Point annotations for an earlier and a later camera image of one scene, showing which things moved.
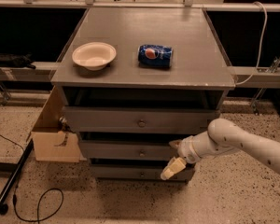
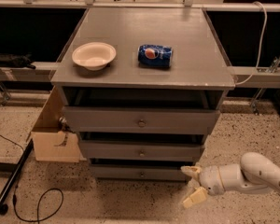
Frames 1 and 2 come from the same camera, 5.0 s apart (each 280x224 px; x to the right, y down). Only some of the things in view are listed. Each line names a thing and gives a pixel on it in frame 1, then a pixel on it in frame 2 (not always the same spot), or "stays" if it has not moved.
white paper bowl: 94,55 stays
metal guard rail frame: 274,76 stays
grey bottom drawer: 137,174 stays
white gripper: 186,149 -> 210,179
